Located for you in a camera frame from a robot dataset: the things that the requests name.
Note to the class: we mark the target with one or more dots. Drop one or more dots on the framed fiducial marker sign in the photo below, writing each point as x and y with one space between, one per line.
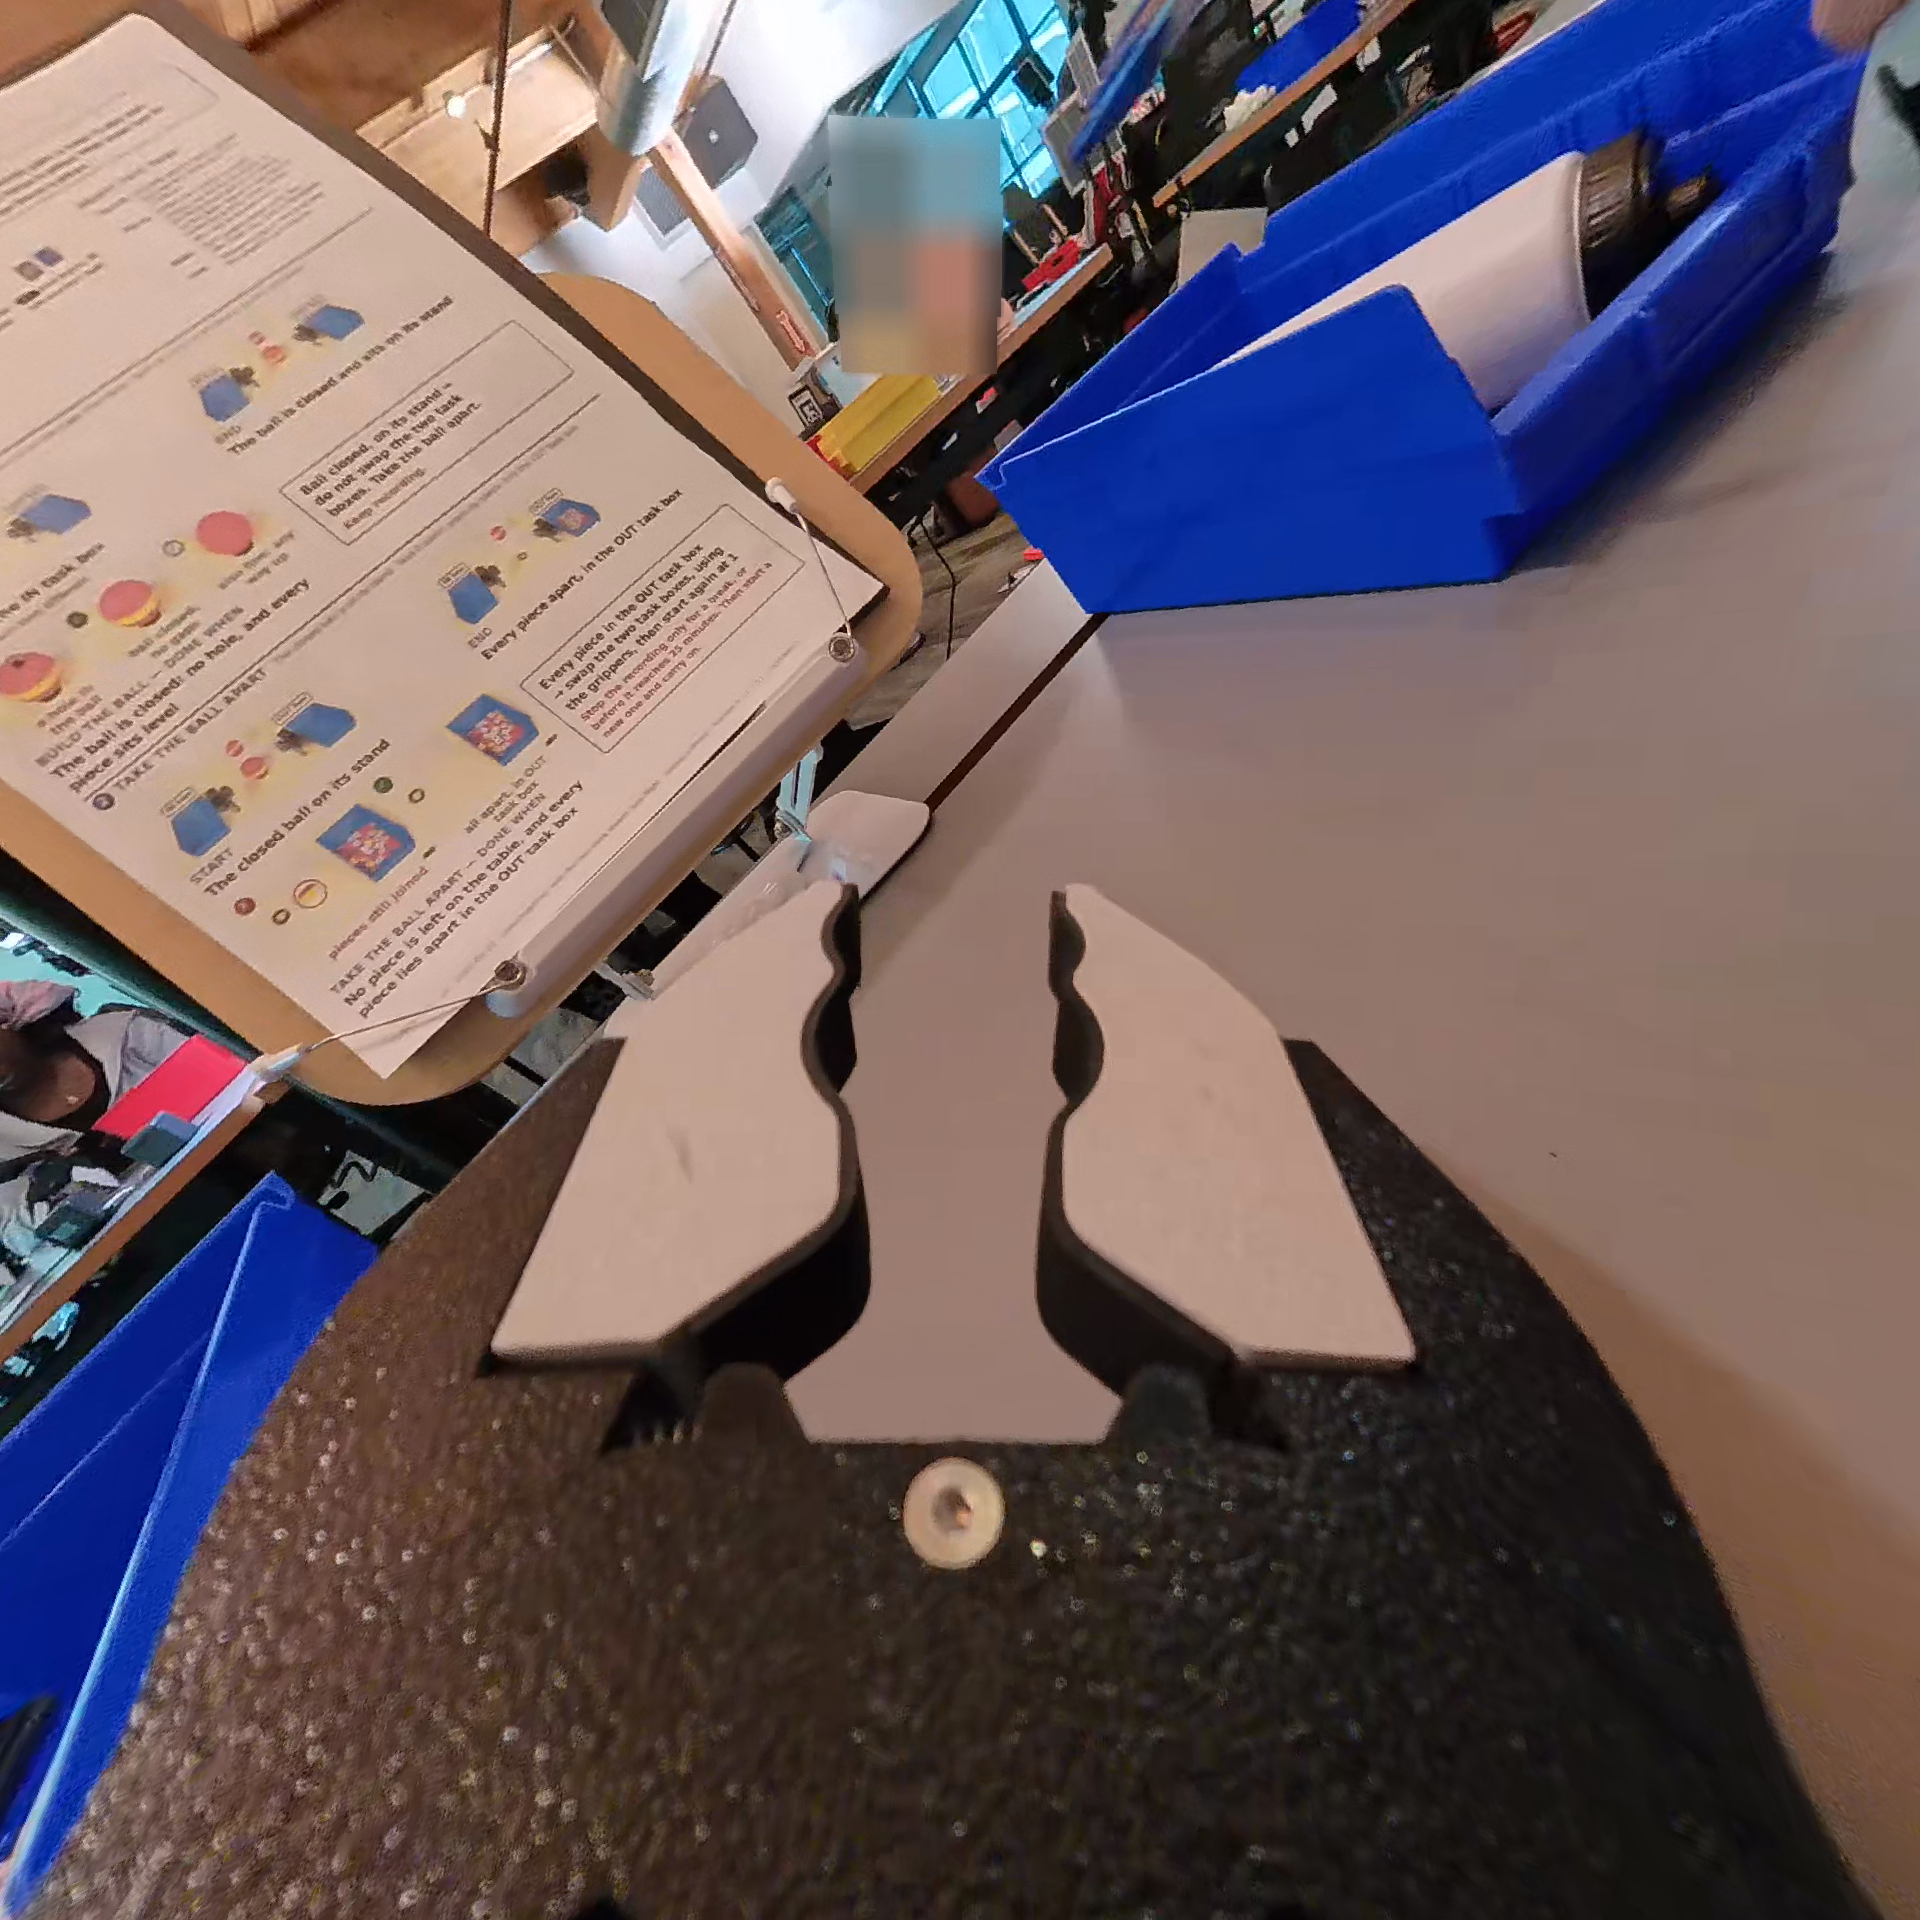
812 407

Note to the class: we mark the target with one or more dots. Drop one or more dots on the white document holder base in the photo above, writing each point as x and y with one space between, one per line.
863 832

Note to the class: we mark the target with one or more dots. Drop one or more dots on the blue plastic bin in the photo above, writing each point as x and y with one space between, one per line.
136 1424
1276 481

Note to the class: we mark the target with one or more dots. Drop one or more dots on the person's right hand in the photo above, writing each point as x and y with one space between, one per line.
1852 18

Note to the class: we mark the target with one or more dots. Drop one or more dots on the dark knurled metal part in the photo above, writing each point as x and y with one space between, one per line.
1643 211

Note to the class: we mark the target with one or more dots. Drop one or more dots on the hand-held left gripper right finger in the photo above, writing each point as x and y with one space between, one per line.
1215 1170

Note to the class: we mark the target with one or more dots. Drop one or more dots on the silver ventilation duct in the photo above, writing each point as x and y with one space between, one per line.
661 67

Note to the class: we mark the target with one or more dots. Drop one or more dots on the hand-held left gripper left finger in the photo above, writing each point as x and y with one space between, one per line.
691 1170

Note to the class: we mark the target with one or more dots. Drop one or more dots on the instruction sheet on clipboard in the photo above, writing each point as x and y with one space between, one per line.
704 360

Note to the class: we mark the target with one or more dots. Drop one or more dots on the printed instruction sheet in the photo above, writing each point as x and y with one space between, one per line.
375 525

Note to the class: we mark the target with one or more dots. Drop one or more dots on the yellow plastic bin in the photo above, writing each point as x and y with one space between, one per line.
879 422

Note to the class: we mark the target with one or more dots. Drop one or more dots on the white paper roll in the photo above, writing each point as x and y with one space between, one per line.
1395 283

